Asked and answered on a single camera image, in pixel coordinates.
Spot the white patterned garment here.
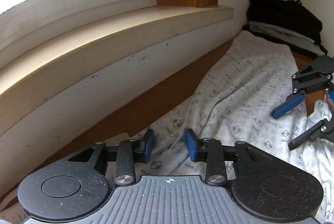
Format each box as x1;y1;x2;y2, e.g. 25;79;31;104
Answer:
135;31;333;222

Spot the black clothes pile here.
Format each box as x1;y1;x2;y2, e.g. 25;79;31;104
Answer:
246;0;328;54

